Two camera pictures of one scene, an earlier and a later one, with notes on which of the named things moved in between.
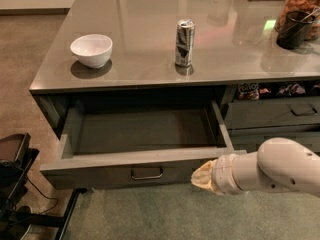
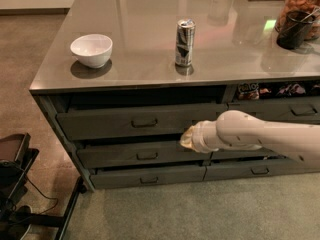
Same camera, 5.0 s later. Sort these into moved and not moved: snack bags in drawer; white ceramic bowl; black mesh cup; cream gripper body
Moved: cream gripper body
Not moved: snack bags in drawer; black mesh cup; white ceramic bowl
